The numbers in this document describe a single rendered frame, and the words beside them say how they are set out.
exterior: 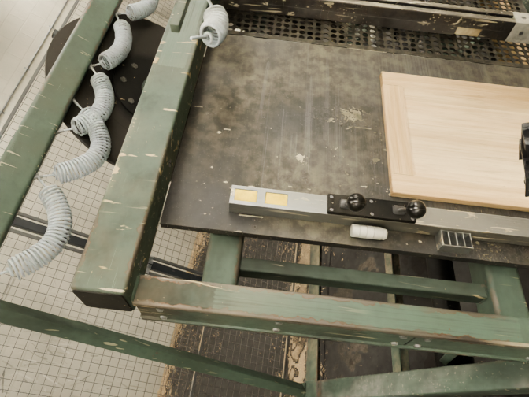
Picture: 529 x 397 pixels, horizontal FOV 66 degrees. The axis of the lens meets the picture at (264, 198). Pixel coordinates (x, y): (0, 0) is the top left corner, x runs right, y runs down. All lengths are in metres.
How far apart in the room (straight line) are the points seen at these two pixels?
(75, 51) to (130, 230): 0.98
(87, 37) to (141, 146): 0.87
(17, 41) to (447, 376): 6.31
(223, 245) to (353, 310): 0.32
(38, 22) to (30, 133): 5.61
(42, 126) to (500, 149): 1.34
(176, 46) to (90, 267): 0.64
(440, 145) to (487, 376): 0.70
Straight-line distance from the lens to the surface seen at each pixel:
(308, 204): 0.92
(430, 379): 1.56
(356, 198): 0.81
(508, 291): 1.09
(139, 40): 1.94
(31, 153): 1.41
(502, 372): 1.44
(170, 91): 1.05
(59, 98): 1.54
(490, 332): 0.92
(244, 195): 0.92
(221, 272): 0.91
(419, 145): 1.15
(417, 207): 0.84
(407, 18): 1.52
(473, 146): 1.21
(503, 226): 1.06
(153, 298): 0.82
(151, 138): 0.95
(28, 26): 6.92
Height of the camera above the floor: 2.05
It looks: 26 degrees down
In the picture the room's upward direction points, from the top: 65 degrees counter-clockwise
